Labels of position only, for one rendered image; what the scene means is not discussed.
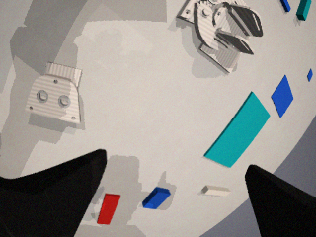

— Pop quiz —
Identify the white plate with two round holes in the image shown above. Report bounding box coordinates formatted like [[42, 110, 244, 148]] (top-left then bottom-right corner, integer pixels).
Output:
[[25, 74, 82, 123]]

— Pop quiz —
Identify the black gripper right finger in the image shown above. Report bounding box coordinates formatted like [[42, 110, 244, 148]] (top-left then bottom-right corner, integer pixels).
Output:
[[245, 165, 316, 237]]

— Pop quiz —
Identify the red rectangular block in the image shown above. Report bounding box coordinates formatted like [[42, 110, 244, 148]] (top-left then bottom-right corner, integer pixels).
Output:
[[98, 193, 119, 225]]

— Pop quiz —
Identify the teal flat plate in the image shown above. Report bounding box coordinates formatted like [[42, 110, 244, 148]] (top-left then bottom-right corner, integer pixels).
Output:
[[202, 91, 270, 169]]

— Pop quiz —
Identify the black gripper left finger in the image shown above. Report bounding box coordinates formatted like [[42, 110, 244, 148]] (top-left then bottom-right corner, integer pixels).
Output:
[[0, 149, 108, 237]]

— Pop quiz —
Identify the beige rectangular bar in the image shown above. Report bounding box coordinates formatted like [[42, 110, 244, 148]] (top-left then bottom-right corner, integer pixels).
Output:
[[202, 186, 230, 197]]

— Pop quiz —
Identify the blue flat plate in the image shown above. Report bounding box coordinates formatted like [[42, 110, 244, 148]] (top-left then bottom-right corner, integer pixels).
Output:
[[272, 74, 293, 118]]

